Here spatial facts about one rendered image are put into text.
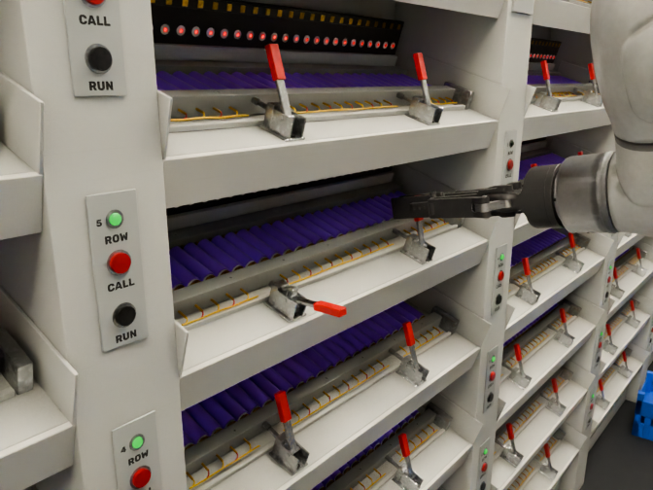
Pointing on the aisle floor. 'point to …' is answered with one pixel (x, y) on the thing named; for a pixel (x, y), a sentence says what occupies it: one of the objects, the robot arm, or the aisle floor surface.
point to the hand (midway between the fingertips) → (418, 205)
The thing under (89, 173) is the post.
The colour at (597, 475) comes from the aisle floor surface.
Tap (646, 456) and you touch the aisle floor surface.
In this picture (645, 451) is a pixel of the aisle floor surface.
